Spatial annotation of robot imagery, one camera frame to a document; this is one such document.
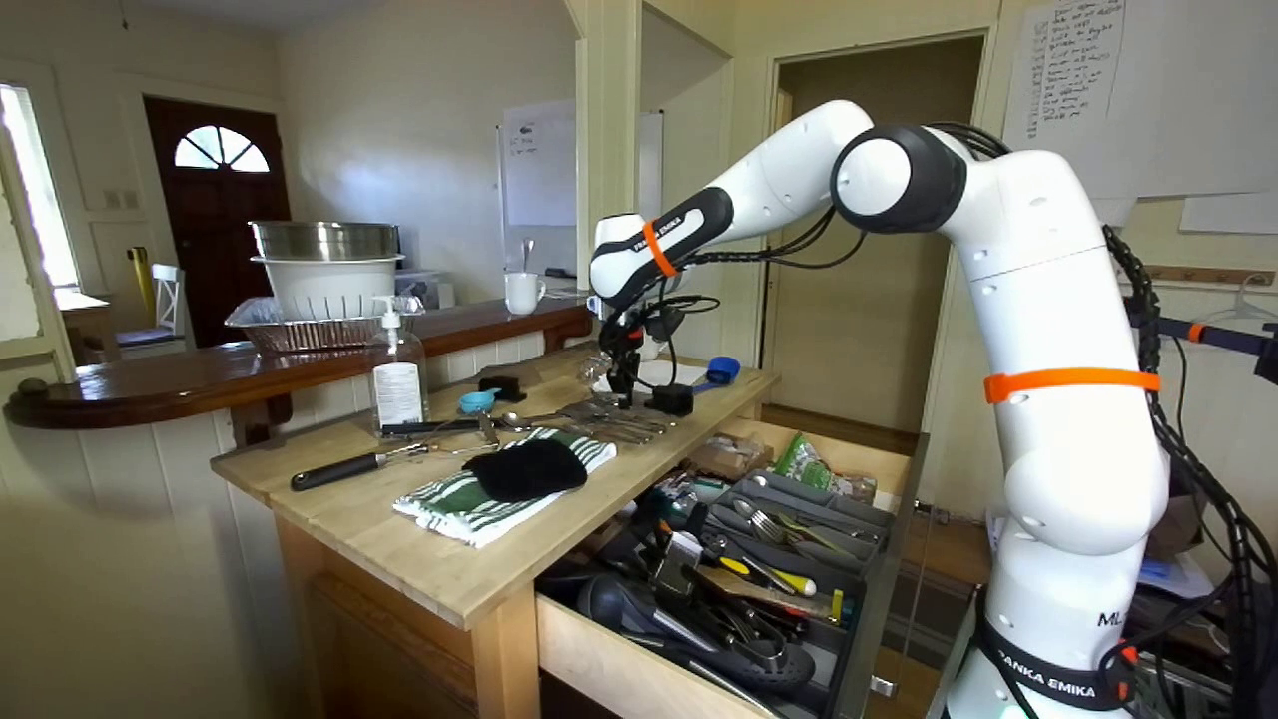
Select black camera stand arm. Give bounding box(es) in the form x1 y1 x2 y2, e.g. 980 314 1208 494
1121 291 1278 393

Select wooden wall rail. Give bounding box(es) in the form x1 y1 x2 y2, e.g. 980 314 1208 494
1149 265 1278 291

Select wooden drawer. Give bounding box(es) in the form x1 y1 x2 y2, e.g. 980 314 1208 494
530 415 932 719

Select dark wooden bar counter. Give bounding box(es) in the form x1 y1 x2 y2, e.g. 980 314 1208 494
0 291 613 451

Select black ladle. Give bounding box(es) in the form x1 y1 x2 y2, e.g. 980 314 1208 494
575 572 818 699

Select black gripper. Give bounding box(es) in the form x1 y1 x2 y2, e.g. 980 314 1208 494
595 303 650 402

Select wire dish rack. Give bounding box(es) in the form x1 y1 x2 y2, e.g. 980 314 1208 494
221 291 437 361

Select small black box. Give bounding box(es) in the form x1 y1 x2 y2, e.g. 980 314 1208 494
642 381 700 421

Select grey utensil organiser tray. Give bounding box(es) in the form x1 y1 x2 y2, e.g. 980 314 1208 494
545 457 903 719

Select handwritten paper sheet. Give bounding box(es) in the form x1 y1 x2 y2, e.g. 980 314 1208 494
1004 0 1133 144

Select small black object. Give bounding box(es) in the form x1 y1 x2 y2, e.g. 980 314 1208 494
475 373 530 406

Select yellow handled tool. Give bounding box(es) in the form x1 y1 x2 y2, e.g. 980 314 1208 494
714 551 823 599

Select black cloth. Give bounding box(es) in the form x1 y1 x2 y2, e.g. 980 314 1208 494
459 437 590 508

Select clear hand sanitizer pump bottle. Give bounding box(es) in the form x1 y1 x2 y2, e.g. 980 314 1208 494
366 295 430 431

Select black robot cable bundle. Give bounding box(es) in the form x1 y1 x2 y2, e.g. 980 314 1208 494
1100 221 1274 719

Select dark brown arched window door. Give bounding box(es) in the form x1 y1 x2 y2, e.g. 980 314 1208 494
140 90 294 350

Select light wooden island table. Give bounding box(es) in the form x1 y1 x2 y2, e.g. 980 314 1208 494
206 339 782 719

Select green and white folded towel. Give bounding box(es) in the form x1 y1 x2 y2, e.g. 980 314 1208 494
390 427 622 551

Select white wall board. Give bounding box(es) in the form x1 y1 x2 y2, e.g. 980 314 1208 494
501 100 579 233

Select black handled knife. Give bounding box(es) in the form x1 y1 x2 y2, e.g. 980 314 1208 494
289 449 390 494

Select white chair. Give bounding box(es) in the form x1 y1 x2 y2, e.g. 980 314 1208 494
147 258 192 334

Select green packet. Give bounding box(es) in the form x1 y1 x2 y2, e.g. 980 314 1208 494
772 431 837 498

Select dark handled silver utensil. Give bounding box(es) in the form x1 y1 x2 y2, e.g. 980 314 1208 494
377 415 491 449

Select white colander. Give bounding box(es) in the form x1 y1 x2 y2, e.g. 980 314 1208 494
256 250 405 322

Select stainless steel mixing bowl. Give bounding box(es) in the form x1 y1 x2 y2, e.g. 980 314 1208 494
242 217 407 266

